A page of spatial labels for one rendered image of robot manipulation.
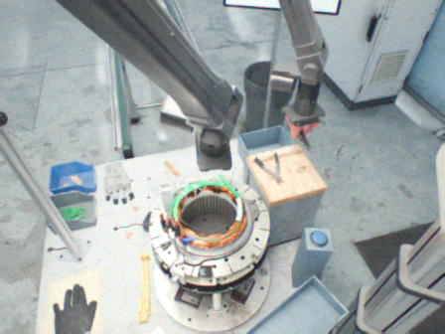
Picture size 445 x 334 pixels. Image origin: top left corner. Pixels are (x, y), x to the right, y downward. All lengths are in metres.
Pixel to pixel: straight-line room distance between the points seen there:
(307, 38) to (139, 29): 0.53
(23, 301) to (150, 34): 2.03
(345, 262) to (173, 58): 1.94
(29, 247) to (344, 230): 2.01
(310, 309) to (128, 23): 0.74
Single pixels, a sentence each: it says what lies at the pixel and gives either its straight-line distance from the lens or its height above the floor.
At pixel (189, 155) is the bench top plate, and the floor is 0.78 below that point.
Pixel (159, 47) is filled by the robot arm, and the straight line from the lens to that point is 0.32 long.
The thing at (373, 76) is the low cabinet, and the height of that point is 0.36.
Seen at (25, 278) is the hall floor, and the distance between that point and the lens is 2.30.
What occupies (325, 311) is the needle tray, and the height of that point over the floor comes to 1.02.
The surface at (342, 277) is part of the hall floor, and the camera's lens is 2.11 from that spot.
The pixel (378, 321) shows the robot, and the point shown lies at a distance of 0.97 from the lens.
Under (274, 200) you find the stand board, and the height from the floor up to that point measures 1.06.
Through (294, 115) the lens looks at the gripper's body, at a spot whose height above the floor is 1.28.
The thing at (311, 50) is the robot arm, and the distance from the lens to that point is 0.79.
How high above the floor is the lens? 1.82
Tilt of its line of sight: 47 degrees down
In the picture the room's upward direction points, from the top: straight up
